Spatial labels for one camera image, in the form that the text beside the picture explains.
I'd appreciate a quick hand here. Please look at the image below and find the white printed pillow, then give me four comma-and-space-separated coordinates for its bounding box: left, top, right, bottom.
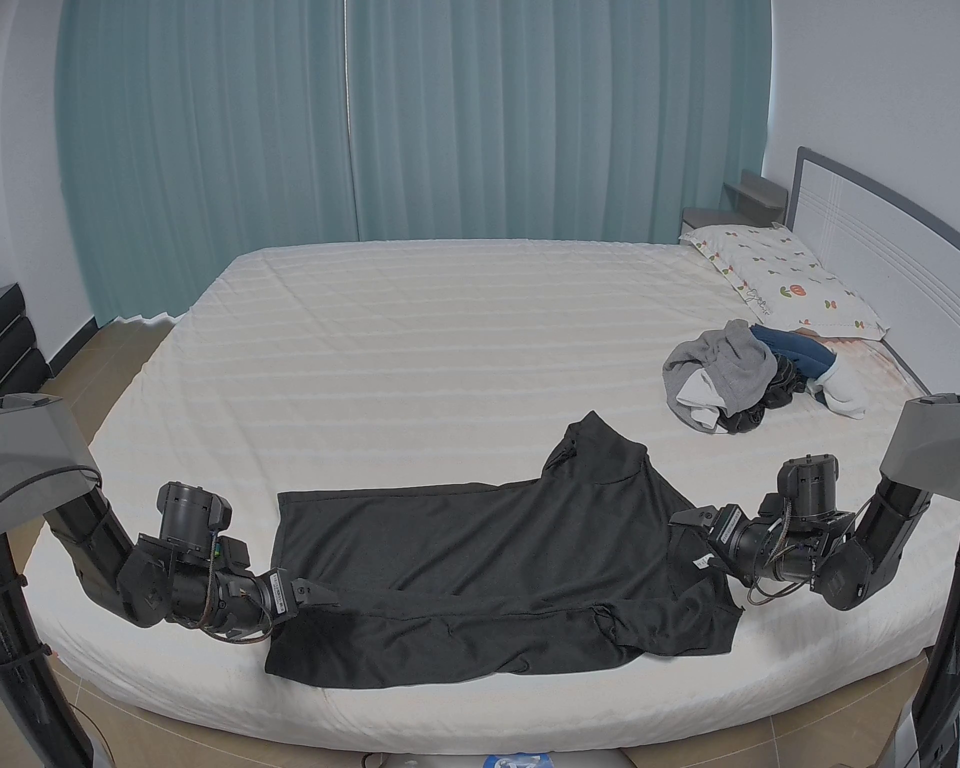
678, 223, 890, 342

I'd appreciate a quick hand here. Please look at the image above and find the bed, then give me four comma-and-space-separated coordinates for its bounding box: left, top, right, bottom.
22, 146, 960, 755

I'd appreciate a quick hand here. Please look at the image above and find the blue-green curtain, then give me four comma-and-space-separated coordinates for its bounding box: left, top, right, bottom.
346, 0, 774, 245
56, 0, 361, 325

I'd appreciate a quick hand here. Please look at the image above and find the black T-shirt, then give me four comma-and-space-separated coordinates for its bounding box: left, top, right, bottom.
264, 410, 745, 690

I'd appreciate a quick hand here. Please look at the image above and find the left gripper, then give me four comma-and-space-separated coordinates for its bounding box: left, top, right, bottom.
258, 570, 339, 624

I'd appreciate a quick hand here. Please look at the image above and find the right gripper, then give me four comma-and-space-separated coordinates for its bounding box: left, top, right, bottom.
669, 504, 766, 586

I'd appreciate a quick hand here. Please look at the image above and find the pile of clothes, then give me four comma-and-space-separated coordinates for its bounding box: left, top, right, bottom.
662, 318, 870, 436

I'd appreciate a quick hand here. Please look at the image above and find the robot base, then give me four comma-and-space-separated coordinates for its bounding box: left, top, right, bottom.
367, 750, 571, 768

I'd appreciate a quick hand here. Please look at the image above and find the black chest of drawers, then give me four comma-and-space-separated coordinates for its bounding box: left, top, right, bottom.
0, 282, 54, 384

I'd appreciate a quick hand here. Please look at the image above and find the grey bedside table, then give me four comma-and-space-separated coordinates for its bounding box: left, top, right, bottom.
681, 168, 790, 241

